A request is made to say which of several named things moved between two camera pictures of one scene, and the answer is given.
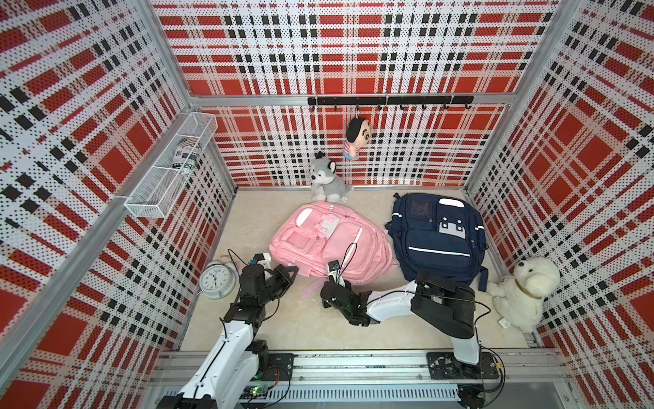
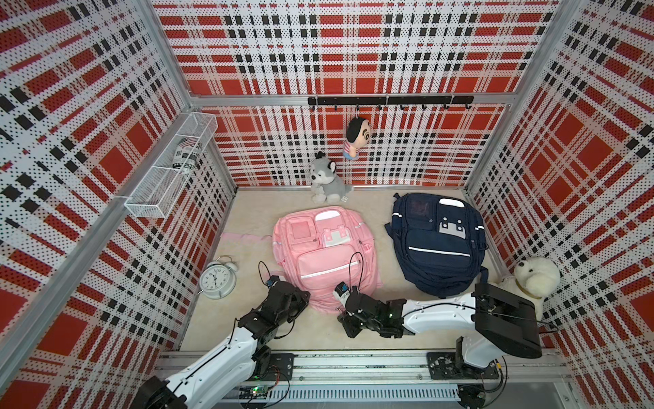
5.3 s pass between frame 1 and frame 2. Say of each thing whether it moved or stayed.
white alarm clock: stayed
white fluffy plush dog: stayed
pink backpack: moved
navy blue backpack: stayed
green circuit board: stayed
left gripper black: moved
